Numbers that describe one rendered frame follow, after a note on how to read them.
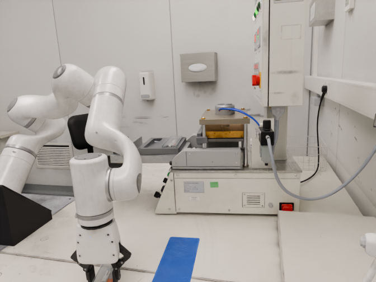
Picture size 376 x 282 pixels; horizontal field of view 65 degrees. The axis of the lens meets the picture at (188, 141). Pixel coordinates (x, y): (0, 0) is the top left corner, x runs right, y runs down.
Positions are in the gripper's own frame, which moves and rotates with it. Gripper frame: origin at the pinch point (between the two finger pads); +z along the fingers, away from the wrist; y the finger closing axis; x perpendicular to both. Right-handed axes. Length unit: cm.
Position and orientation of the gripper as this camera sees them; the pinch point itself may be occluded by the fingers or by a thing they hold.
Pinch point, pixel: (103, 276)
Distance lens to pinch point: 85.1
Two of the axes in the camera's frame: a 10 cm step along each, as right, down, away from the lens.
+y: 10.0, -0.4, -0.5
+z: 0.5, 9.7, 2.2
